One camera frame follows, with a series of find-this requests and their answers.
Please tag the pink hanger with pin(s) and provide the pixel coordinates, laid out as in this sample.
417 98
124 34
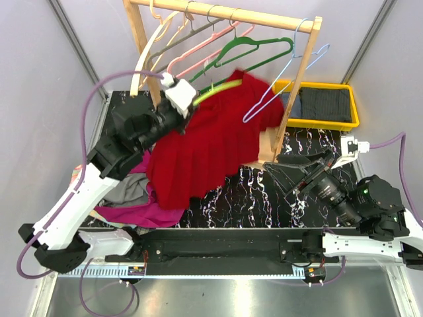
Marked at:
215 36

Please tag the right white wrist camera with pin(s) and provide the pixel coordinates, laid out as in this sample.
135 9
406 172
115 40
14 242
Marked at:
350 149

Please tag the green hanger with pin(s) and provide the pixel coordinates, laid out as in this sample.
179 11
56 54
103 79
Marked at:
218 62

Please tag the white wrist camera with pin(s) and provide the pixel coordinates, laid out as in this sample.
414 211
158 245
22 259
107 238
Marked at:
350 149
179 91

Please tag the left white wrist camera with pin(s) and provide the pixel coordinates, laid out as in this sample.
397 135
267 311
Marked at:
179 91

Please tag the red skirt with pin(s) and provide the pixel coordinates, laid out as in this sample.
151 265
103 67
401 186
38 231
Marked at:
223 134

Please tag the navy plaid skirt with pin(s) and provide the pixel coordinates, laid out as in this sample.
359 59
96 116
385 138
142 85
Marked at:
138 230

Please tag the grey garment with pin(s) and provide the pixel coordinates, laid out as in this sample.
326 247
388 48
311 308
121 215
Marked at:
131 191

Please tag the dark striped folded cloth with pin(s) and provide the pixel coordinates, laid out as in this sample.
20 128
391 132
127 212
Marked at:
325 104

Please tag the yellow plastic bin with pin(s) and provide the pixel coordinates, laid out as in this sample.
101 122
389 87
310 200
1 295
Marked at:
330 125

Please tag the blue-grey folded cloth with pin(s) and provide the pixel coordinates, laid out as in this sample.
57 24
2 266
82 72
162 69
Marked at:
296 108

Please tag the magenta skirt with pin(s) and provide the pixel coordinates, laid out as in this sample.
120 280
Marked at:
149 215

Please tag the yellow-green hanger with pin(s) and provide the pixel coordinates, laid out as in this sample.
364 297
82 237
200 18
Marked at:
214 90

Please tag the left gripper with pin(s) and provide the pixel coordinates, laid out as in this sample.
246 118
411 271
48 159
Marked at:
184 121

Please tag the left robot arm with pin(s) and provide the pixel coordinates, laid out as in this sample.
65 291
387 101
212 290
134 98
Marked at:
59 244

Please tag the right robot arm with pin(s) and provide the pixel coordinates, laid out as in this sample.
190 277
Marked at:
374 209

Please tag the wooden clothes rack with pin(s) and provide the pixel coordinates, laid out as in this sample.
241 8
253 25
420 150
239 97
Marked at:
165 11

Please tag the floral pastel garment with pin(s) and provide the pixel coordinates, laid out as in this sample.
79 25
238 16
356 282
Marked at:
75 173

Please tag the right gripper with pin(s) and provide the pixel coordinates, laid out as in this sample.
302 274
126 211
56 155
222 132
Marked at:
286 176

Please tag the grey hanger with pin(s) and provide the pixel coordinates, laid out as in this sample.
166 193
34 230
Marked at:
185 36

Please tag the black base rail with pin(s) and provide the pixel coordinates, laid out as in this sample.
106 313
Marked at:
225 252

